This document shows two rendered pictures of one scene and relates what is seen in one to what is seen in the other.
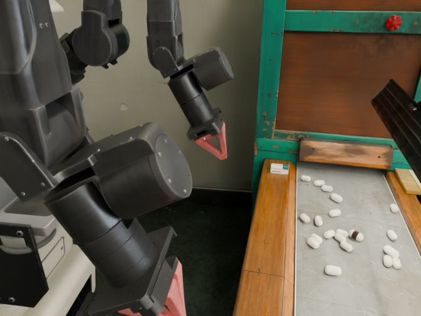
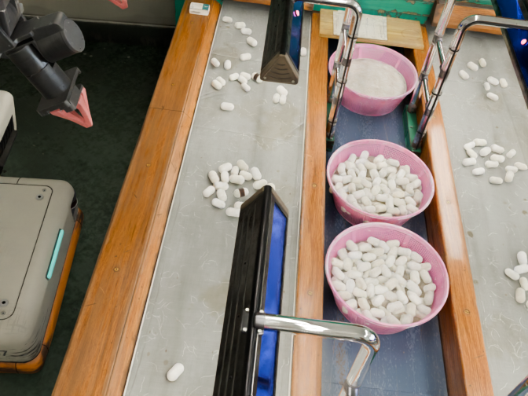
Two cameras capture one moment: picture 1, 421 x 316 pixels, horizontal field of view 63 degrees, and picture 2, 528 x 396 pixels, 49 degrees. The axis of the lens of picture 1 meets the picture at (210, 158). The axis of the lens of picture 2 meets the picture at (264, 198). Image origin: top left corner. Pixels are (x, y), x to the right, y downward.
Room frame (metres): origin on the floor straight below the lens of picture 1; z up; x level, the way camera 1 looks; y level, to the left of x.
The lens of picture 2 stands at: (-0.62, -0.12, 1.77)
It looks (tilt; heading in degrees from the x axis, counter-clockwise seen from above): 48 degrees down; 346
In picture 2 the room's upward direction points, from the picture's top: 8 degrees clockwise
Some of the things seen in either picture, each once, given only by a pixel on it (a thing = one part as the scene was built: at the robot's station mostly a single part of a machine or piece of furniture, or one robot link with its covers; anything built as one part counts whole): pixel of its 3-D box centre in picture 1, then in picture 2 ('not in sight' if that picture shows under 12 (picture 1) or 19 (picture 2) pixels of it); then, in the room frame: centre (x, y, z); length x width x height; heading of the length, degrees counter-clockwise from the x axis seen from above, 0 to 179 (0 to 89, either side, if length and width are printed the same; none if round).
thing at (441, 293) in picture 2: not in sight; (381, 282); (0.02, -0.57, 0.72); 0.27 x 0.27 x 0.10
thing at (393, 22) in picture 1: (393, 22); not in sight; (1.07, -0.53, 1.24); 0.04 x 0.02 x 0.04; 77
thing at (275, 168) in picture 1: (279, 168); (199, 9); (1.04, -0.24, 0.77); 0.06 x 0.04 x 0.02; 77
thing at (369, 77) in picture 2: not in sight; (368, 85); (0.72, -0.73, 0.71); 0.22 x 0.22 x 0.06
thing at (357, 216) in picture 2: not in sight; (375, 188); (0.29, -0.63, 0.72); 0.27 x 0.27 x 0.10
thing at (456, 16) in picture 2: not in sight; (478, 17); (0.91, -1.12, 0.83); 0.30 x 0.06 x 0.07; 77
